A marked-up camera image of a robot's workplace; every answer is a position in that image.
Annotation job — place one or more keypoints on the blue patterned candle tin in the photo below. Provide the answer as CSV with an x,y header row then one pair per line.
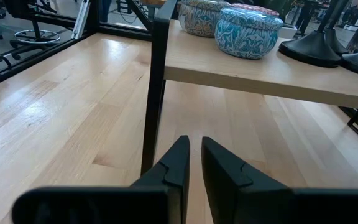
x,y
247,37

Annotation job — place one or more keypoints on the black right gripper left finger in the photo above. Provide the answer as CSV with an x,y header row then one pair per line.
x,y
172,177

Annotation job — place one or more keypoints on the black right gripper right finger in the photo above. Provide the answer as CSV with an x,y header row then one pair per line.
x,y
225,186

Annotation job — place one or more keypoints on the wooden shelf riser black frame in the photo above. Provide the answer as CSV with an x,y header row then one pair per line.
x,y
228,68

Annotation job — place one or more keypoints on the pink patterned candle tin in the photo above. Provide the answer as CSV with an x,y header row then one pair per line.
x,y
256,8

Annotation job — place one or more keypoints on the white faceted plant pot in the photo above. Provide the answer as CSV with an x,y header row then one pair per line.
x,y
288,32

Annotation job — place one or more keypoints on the silver aluminium extrusion bracket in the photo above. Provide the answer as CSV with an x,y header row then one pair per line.
x,y
81,20

